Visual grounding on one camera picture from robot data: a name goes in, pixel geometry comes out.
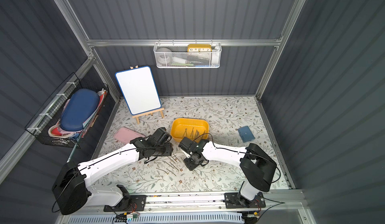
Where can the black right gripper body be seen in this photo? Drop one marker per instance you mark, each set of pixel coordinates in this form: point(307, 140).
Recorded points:
point(192, 160)

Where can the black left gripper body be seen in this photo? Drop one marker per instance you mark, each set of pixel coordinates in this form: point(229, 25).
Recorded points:
point(165, 147)

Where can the yellow plastic storage box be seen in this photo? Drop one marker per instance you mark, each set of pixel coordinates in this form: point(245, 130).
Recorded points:
point(193, 129)

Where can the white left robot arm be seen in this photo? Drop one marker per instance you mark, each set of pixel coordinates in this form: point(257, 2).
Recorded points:
point(73, 188)

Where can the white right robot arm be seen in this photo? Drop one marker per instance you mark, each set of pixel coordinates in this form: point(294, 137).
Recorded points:
point(257, 166)

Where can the wooden easel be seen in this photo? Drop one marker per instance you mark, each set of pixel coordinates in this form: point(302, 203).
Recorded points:
point(149, 113)

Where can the pink phone case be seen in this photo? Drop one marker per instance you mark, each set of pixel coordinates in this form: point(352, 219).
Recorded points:
point(125, 135)

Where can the blue oval case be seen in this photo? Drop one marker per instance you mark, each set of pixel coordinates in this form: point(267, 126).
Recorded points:
point(80, 107)

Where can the yellow clock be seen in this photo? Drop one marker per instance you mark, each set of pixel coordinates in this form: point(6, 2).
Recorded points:
point(199, 48)

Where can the white board with blue frame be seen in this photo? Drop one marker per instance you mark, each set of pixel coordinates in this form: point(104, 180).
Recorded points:
point(123, 80)

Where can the white wire wall basket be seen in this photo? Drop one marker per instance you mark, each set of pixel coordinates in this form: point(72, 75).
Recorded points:
point(176, 57)

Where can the black wire side basket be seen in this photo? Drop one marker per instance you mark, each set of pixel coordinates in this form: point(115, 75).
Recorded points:
point(46, 126)

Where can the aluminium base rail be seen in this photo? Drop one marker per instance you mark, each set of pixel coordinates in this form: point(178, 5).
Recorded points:
point(199, 202)

